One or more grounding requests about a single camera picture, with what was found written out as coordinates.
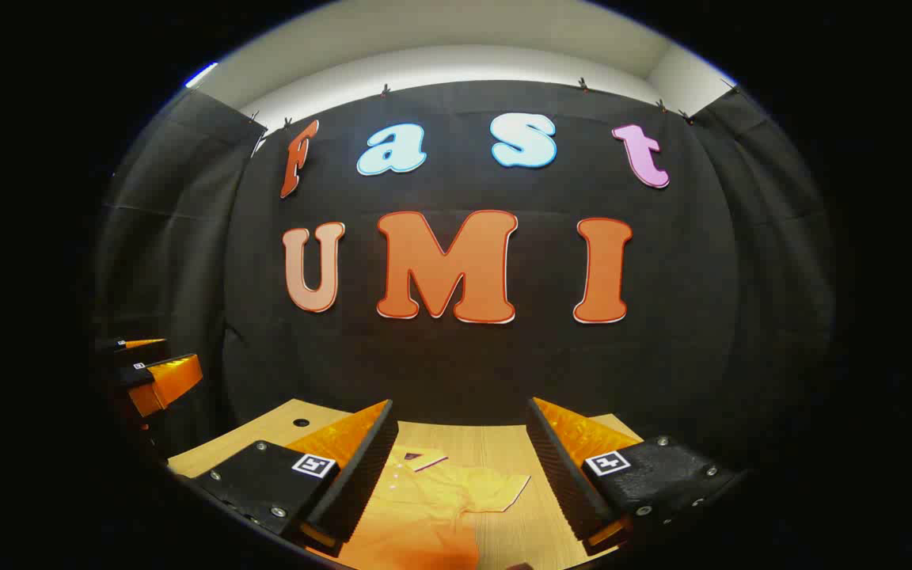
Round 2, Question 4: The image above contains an orange T-shirt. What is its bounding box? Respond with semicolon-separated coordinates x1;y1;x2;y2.
321;445;532;570

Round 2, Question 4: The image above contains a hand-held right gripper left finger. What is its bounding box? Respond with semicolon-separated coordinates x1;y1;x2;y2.
187;398;400;555

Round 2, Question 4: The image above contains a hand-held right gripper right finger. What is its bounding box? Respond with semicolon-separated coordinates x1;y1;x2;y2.
525;397;742;555

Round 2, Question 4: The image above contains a black backdrop cloth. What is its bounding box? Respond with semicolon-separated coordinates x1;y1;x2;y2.
92;79;833;468

